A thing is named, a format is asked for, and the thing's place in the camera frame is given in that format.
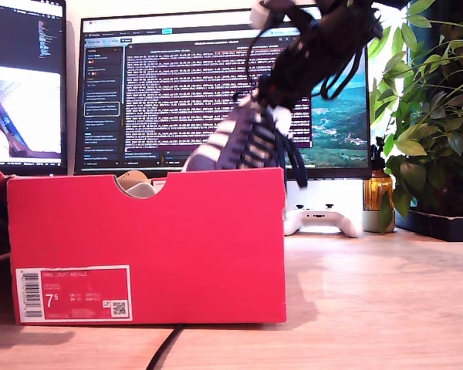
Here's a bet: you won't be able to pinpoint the white game controller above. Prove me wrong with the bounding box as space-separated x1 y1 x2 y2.
283 203 363 239

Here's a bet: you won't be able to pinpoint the amber glass pump bottle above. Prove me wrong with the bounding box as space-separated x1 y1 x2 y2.
362 136 394 213

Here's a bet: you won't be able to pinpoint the wide black Huawei monitor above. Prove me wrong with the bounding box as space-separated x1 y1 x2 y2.
73 3 372 181

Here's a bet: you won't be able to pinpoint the blue suede sneaker white stripes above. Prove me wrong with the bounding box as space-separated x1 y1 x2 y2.
181 94 310 190

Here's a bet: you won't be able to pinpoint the black table cable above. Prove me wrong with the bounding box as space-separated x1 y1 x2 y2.
145 323 186 370

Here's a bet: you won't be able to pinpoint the small white round pot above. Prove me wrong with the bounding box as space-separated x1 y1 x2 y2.
361 210 397 234

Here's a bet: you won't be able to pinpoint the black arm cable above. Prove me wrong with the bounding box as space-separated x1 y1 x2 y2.
245 21 279 80
319 45 366 102

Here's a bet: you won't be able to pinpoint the green leafy houseplant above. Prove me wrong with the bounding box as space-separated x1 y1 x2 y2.
368 0 463 234

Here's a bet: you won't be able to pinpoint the black computer monitor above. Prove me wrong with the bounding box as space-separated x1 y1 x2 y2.
0 0 69 177

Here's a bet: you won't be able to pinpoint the red Nike shoebox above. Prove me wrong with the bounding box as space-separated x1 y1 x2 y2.
0 156 287 327

